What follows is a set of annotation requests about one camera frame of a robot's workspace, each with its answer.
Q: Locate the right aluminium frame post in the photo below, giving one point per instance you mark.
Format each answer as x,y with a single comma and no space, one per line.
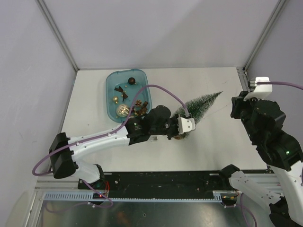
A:
273,18

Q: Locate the small gold bauble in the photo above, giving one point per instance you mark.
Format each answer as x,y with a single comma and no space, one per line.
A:
115,99

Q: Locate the aluminium frame post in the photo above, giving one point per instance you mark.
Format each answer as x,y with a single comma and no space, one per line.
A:
56,32
273,18

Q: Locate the brown ribbon pile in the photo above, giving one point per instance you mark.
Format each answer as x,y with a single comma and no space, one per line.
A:
139,111

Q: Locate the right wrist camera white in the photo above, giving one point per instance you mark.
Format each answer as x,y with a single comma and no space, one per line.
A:
259,88

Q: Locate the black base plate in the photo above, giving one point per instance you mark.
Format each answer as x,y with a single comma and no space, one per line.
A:
120,180

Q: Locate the brown ribbon bow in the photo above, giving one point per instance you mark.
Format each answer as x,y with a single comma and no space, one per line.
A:
119,89

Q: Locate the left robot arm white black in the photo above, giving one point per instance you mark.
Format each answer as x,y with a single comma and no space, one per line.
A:
67,154

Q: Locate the blue plastic tray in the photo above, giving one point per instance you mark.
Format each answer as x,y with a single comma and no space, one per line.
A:
120,78

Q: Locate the small green christmas tree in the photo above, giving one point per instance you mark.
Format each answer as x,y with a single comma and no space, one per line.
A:
197,108

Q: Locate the clear light string battery box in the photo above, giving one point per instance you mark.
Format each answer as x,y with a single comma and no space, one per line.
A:
152,138

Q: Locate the dark brown bauble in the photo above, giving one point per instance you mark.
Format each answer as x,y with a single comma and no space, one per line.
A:
131,81

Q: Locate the left aluminium frame post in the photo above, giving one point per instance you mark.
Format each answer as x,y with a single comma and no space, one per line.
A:
56,32

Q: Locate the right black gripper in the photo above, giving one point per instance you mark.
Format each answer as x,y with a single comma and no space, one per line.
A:
237,101

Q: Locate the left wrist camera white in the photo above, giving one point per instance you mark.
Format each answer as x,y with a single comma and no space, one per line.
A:
186,125

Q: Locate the white gold striped bauble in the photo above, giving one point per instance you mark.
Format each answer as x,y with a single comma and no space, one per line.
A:
122,110

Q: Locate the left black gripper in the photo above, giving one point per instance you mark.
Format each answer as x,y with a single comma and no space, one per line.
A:
175,120

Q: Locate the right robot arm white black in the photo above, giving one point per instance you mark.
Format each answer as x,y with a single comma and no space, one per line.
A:
263,121

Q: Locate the pine cone ornament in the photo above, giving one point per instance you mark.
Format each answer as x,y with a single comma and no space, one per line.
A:
138,103

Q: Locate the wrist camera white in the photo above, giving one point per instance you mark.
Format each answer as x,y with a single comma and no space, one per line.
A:
186,125
259,88

